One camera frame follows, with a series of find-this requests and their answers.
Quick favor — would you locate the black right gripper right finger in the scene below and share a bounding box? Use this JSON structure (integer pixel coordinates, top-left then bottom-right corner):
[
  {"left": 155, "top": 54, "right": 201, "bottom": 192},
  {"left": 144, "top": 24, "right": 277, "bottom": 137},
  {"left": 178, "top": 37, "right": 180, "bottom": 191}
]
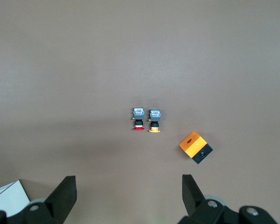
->
[{"left": 182, "top": 174, "right": 227, "bottom": 224}]

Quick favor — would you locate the orange mushroom push button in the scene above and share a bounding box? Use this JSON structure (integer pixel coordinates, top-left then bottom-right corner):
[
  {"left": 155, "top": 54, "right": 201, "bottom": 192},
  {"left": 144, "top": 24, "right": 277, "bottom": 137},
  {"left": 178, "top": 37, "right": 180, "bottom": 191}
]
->
[{"left": 148, "top": 109, "right": 162, "bottom": 133}]

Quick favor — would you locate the white drawer cabinet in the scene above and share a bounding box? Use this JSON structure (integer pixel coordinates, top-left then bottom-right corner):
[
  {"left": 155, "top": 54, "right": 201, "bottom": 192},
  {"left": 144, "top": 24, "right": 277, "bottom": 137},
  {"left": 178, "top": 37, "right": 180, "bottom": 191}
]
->
[{"left": 0, "top": 179, "right": 31, "bottom": 217}]

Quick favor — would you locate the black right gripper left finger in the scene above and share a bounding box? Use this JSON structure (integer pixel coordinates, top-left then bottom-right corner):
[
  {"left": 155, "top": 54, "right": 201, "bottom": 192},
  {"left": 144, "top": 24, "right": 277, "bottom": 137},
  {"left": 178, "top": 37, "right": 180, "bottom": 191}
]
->
[{"left": 23, "top": 176, "right": 78, "bottom": 224}]

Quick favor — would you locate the red mushroom push button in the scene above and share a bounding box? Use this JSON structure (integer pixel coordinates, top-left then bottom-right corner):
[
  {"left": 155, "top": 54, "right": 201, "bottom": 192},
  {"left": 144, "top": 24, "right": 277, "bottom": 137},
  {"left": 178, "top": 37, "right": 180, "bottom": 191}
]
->
[{"left": 132, "top": 107, "right": 146, "bottom": 132}]

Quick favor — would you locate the orange box with black base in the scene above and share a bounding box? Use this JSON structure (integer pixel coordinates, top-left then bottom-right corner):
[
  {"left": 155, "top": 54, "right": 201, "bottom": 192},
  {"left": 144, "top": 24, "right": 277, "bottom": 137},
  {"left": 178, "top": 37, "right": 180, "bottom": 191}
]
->
[{"left": 179, "top": 131, "right": 214, "bottom": 165}]

